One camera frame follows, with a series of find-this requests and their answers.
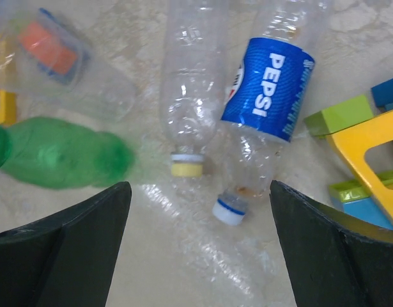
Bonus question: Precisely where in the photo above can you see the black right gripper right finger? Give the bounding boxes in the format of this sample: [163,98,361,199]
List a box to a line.
[270,180,393,306]

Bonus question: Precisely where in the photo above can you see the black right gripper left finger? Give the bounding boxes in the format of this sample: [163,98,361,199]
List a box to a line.
[0,182,132,306]

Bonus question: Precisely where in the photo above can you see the green plastic bottle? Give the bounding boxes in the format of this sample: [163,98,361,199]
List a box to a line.
[0,116,135,189]

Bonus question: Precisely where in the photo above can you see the Pepsi label clear bottle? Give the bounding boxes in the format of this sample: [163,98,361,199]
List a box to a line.
[212,1,333,226]

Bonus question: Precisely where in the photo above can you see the clear Pocari Sweat bottle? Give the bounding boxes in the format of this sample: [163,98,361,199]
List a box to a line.
[0,8,136,122]

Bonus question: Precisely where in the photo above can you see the clear bottle yellow cap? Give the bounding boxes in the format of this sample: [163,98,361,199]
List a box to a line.
[160,1,229,177]

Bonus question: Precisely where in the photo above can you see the teal green toy block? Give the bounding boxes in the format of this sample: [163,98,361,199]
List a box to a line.
[328,179,393,230]

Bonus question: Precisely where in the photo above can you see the yellow triangle toy block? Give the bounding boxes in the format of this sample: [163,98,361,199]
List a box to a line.
[326,110,393,226]

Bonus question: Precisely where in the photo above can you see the blue toy block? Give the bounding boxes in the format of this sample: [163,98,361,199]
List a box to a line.
[371,78,393,111]

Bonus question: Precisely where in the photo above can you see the orange blue toy car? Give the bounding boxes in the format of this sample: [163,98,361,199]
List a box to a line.
[17,8,91,86]

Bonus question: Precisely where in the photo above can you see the yellow triangle toy frame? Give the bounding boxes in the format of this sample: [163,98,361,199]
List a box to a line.
[0,35,18,125]

